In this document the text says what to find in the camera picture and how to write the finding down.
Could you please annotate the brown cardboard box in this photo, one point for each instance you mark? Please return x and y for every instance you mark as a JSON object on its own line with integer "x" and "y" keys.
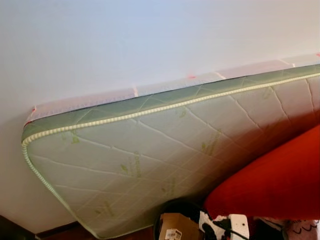
{"x": 175, "y": 225}

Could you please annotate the black round bin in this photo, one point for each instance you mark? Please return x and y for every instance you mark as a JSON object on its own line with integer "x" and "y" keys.
{"x": 177, "y": 206}

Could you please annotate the red upholstered sofa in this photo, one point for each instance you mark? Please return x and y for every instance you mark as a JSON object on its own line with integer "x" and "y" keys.
{"x": 275, "y": 185}

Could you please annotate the green quilted mattress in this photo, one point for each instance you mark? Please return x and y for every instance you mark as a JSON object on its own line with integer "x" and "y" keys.
{"x": 150, "y": 150}

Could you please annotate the dark wooden skirting board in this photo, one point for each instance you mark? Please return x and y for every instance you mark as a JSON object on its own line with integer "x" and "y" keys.
{"x": 55, "y": 231}

